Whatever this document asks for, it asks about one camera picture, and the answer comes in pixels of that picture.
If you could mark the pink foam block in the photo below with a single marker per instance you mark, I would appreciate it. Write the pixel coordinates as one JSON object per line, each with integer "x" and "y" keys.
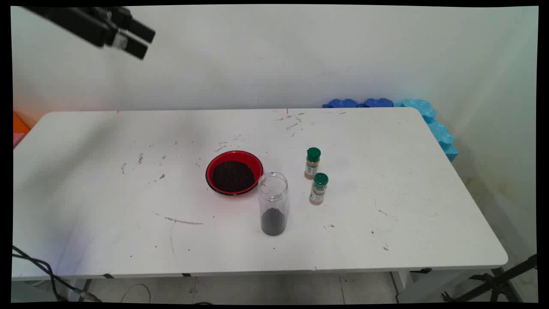
{"x": 18, "y": 139}

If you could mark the black tripod stand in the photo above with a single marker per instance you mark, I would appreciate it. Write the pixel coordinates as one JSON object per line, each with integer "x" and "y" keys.
{"x": 497, "y": 282}

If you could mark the light blue foam mat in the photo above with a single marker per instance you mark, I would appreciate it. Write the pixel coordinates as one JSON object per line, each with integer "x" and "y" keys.
{"x": 437, "y": 128}

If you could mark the red bowl with dark grains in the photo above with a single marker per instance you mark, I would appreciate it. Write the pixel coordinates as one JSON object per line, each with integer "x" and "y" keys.
{"x": 233, "y": 175}

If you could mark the orange foam block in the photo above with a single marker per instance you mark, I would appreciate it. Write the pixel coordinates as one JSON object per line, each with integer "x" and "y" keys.
{"x": 19, "y": 123}

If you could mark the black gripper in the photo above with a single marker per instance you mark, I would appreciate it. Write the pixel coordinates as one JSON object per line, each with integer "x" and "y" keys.
{"x": 81, "y": 23}

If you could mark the green-capped spice bottle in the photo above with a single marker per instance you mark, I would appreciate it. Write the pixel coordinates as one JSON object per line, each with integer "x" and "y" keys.
{"x": 318, "y": 191}
{"x": 312, "y": 163}

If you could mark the clear tall plastic jar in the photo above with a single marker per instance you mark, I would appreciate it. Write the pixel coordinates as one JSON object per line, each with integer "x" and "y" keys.
{"x": 273, "y": 214}

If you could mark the white table leg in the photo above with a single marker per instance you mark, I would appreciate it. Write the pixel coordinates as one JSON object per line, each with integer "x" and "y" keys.
{"x": 422, "y": 287}

